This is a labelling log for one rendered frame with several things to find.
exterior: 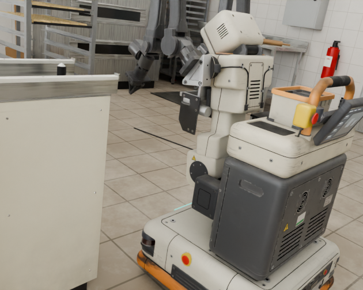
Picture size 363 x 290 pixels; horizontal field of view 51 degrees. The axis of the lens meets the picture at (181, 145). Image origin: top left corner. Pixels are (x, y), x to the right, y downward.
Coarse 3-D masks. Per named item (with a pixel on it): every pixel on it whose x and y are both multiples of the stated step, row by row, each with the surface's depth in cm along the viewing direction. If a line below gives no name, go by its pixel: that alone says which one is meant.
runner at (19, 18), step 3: (0, 12) 248; (3, 12) 244; (0, 15) 248; (3, 15) 245; (6, 15) 242; (9, 15) 239; (12, 15) 236; (15, 15) 234; (12, 18) 237; (15, 18) 235; (18, 18) 231; (21, 18) 229; (21, 21) 229; (33, 24) 223
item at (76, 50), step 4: (44, 40) 296; (48, 40) 292; (52, 40) 288; (52, 44) 287; (56, 44) 285; (60, 44) 281; (64, 44) 278; (64, 48) 275; (68, 48) 275; (72, 48) 272; (76, 48) 268; (76, 52) 264; (80, 52) 265; (84, 52) 262; (88, 52) 259
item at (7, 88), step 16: (0, 80) 102; (16, 80) 105; (32, 80) 108; (48, 80) 112; (64, 80) 115; (80, 80) 119; (96, 80) 123; (112, 80) 128; (0, 96) 104; (16, 96) 107; (32, 96) 110; (48, 96) 114; (64, 96) 117
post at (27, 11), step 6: (24, 0) 217; (30, 0) 217; (24, 6) 218; (30, 6) 218; (24, 12) 219; (30, 12) 219; (24, 18) 220; (30, 18) 220; (24, 24) 221; (30, 24) 221; (24, 30) 222; (30, 30) 223; (24, 36) 224; (30, 36) 224; (24, 42) 225; (30, 42) 225; (24, 48) 226; (30, 48) 226; (24, 54) 227; (30, 54) 227
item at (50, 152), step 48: (96, 96) 124; (0, 144) 107; (48, 144) 118; (96, 144) 131; (0, 192) 112; (48, 192) 123; (96, 192) 138; (0, 240) 117; (48, 240) 130; (96, 240) 146; (0, 288) 123; (48, 288) 137
